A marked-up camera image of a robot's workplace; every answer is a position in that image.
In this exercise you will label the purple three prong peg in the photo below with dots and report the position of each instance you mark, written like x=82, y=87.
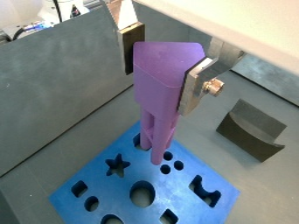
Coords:
x=161, y=63

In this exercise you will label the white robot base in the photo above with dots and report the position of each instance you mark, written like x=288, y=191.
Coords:
x=27, y=16

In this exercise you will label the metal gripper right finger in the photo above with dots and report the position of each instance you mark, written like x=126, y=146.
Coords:
x=201, y=78

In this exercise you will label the blue shape sorter board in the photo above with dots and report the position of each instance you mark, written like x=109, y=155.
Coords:
x=122, y=189

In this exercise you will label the dark grey curved block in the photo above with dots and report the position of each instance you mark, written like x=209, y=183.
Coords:
x=253, y=130

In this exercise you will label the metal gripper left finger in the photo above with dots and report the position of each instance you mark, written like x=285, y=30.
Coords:
x=130, y=29

